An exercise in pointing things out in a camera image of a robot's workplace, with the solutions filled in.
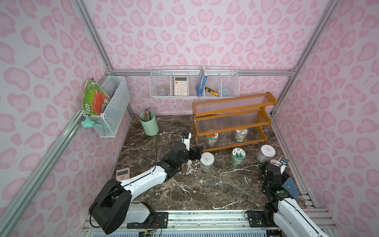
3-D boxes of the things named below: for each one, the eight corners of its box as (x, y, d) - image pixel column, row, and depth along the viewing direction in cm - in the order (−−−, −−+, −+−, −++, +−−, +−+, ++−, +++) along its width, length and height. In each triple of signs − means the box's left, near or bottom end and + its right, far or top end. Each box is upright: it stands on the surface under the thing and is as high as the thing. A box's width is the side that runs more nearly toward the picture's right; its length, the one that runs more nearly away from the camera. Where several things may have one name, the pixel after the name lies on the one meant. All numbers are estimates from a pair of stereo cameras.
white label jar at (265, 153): (257, 164, 95) (263, 156, 87) (254, 152, 100) (259, 144, 92) (271, 164, 94) (277, 156, 87) (267, 152, 100) (272, 144, 92)
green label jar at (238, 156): (230, 165, 94) (233, 159, 87) (229, 154, 99) (231, 147, 92) (243, 165, 94) (246, 159, 87) (240, 154, 99) (244, 147, 92)
